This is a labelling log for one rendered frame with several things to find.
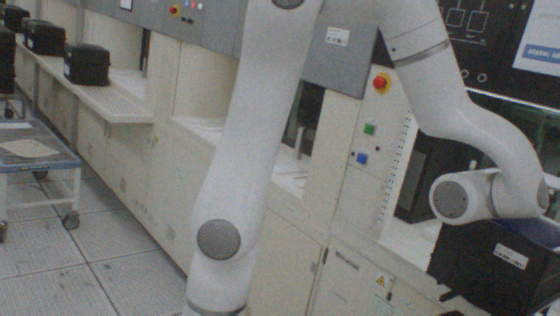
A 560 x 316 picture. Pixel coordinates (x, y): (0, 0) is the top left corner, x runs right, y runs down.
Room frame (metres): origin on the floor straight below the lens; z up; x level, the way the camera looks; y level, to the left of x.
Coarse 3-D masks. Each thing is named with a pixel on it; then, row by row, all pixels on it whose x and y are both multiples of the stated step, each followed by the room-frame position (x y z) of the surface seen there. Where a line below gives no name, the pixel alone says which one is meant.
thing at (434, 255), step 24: (456, 240) 0.87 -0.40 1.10; (480, 240) 0.83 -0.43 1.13; (504, 240) 0.80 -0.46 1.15; (528, 240) 0.77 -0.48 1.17; (432, 264) 0.89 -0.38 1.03; (456, 264) 0.85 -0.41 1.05; (480, 264) 0.82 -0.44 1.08; (504, 264) 0.79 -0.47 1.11; (528, 264) 0.76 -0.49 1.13; (552, 264) 0.76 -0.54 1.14; (456, 288) 0.84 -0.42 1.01; (480, 288) 0.81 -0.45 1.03; (504, 288) 0.78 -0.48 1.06; (528, 288) 0.75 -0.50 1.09; (552, 288) 0.81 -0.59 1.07; (504, 312) 0.77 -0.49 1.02; (528, 312) 0.74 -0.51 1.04
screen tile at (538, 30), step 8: (544, 0) 1.11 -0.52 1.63; (552, 0) 1.09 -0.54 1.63; (544, 8) 1.10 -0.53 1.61; (552, 8) 1.09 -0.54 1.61; (536, 16) 1.11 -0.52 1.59; (536, 24) 1.11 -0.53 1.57; (544, 24) 1.09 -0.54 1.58; (552, 24) 1.08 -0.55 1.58; (536, 32) 1.10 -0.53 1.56; (544, 32) 1.09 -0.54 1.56; (552, 32) 1.08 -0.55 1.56; (552, 40) 1.07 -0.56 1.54
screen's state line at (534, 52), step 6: (528, 48) 1.10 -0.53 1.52; (534, 48) 1.09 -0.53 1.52; (540, 48) 1.09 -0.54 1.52; (546, 48) 1.08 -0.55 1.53; (552, 48) 1.07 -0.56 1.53; (558, 48) 1.06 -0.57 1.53; (522, 54) 1.11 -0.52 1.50; (528, 54) 1.10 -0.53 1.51; (534, 54) 1.09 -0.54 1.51; (540, 54) 1.08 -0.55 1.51; (546, 54) 1.07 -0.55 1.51; (552, 54) 1.06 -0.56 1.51; (558, 54) 1.05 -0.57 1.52; (540, 60) 1.08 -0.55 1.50; (546, 60) 1.07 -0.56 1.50; (552, 60) 1.06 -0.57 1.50; (558, 60) 1.05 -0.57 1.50
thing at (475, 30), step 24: (456, 0) 1.27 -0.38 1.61; (480, 0) 1.22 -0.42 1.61; (504, 0) 1.17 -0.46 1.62; (456, 24) 1.25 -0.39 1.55; (480, 24) 1.20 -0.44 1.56; (528, 72) 1.09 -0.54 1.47; (480, 168) 1.95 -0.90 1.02; (552, 168) 1.80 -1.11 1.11; (552, 216) 1.75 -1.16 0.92; (384, 312) 1.22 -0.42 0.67
